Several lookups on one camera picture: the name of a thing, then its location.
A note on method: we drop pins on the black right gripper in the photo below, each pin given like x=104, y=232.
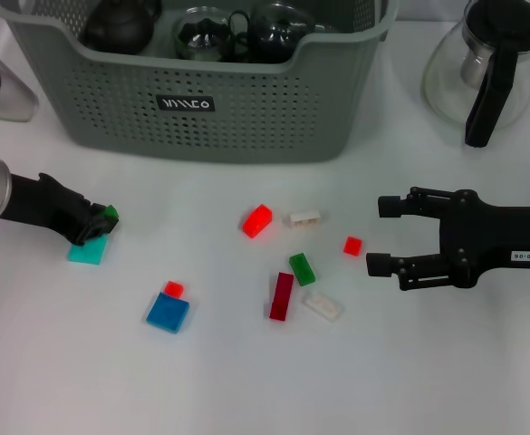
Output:
x=483, y=239

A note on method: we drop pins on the grey perforated storage bin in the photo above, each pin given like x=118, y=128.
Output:
x=246, y=113

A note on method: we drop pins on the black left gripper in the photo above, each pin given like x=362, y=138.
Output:
x=47, y=206

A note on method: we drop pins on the blue square brick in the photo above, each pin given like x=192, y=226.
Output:
x=168, y=312

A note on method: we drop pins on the orange-red sloped brick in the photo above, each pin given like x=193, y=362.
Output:
x=256, y=221

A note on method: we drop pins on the white hollow brick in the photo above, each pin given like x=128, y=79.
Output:
x=304, y=219

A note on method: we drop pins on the small red brick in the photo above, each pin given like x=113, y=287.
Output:
x=353, y=246
x=174, y=288

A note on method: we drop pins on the cyan sloped brick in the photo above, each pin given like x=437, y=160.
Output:
x=88, y=251

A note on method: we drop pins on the green sloped brick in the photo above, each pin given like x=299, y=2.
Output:
x=110, y=212

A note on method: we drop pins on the white flat studded plate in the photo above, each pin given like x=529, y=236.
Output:
x=322, y=306

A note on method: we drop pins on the green studded brick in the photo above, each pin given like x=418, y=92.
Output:
x=302, y=269

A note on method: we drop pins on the dark red long brick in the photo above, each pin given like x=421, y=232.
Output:
x=282, y=296

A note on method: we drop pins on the black teapot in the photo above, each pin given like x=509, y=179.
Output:
x=119, y=27

